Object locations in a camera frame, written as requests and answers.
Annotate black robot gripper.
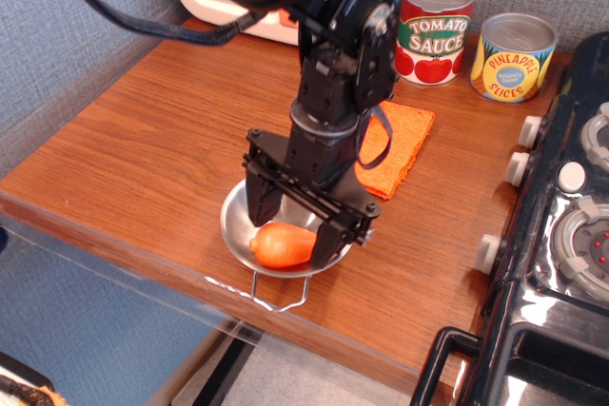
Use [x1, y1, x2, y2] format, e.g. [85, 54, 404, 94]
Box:
[244, 102, 381, 268]

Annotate orange plastic toy carrot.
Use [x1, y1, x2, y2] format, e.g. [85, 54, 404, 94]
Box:
[248, 222, 317, 269]

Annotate small steel two-handled bowl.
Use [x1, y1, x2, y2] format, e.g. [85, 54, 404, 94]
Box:
[220, 181, 351, 313]

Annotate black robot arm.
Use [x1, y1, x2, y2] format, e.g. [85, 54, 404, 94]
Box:
[232, 0, 398, 268]

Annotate orange folded cloth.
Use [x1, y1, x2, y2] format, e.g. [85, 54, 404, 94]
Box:
[355, 102, 435, 200]

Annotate tomato sauce toy can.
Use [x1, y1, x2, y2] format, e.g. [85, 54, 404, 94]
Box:
[395, 0, 475, 86]

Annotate pineapple slices toy can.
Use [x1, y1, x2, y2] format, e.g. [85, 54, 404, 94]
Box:
[470, 12, 559, 104]

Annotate black toy stove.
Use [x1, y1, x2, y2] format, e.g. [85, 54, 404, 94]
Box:
[411, 32, 608, 405]

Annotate orange fuzzy object bottom left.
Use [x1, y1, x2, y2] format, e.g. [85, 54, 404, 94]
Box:
[1, 376, 68, 406]

